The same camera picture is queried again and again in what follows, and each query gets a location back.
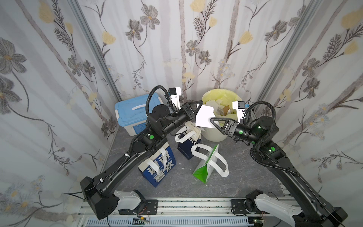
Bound white receipt bag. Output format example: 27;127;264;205
195;105;216;129

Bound navy paper bag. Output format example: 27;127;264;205
175;122;201;160
138;142;176;187

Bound green white paper bag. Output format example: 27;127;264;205
191;143;229;184

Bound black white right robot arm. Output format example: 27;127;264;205
210;101;347;227

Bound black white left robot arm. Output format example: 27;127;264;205
80;85;203;220

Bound torn paper pieces in bin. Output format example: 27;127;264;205
206;99;236;118

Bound cream round trash bin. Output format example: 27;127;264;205
200;88;244;142

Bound yellow-green bin liner bag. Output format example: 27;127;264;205
202;89;242;120

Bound blue lidded storage box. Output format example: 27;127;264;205
115;94;148;136

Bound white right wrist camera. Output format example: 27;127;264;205
232;101;245;123

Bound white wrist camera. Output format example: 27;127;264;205
168;87;182;110
232;101;245;123

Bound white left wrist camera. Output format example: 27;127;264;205
168;87;182;110

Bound right aluminium frame post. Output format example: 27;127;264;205
249;1;320;108

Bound aluminium frame post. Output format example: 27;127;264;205
249;1;320;108
67;0;122;102

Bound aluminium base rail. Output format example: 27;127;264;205
75;198;289;227

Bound white slotted cable duct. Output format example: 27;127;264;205
83;216;254;227

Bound left aluminium frame post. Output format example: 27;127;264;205
67;0;122;102

